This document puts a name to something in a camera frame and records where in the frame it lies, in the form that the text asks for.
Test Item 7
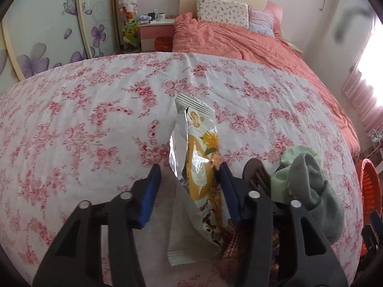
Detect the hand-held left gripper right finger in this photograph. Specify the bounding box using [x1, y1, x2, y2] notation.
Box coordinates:
[215, 161, 349, 287]

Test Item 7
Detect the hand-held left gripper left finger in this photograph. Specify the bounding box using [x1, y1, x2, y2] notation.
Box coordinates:
[32, 164, 162, 287]

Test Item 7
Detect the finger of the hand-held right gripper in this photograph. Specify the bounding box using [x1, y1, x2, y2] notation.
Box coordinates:
[360, 211, 383, 254]

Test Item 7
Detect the orange plastic basket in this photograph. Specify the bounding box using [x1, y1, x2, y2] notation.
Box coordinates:
[355, 158, 383, 256]

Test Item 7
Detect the yellow snack packet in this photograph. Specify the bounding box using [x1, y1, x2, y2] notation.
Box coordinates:
[169, 92, 225, 247]

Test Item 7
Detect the pale snack packet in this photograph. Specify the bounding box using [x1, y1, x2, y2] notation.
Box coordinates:
[167, 182, 223, 266]

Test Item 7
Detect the brown plaid cloth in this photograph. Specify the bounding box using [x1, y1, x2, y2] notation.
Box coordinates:
[223, 218, 242, 258]

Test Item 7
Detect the light green cloth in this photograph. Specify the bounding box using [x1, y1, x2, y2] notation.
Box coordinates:
[271, 146, 319, 204]

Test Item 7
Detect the grey-green sock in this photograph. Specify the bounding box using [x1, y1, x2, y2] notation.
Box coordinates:
[287, 152, 345, 245]

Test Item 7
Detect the pink floral tablecloth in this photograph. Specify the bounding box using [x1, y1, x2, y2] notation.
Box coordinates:
[0, 51, 364, 287]

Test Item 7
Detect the pink curtain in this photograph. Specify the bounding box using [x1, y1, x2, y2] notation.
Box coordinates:
[341, 21, 383, 132]

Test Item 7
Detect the salmon bed duvet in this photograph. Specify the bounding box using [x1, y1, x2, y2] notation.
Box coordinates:
[172, 12, 361, 159]

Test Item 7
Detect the small orange bin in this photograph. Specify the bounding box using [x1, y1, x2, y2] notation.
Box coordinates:
[154, 36, 173, 52]

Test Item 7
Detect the pink nightstand with mugs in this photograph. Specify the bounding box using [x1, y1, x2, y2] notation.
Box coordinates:
[138, 18, 177, 52]

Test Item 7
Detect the pink striped pillow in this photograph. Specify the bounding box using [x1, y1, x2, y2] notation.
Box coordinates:
[249, 8, 276, 38]

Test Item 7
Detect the floral print pillow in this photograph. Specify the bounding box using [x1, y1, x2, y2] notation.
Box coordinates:
[196, 0, 250, 31]

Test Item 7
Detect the plush toy display tube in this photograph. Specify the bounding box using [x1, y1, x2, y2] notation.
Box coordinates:
[113, 0, 142, 54]

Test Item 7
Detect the wardrobe with purple flowers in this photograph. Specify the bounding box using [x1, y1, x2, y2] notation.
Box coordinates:
[0, 0, 120, 81]

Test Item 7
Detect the white wire rack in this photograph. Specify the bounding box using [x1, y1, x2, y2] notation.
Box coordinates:
[363, 128, 383, 156]

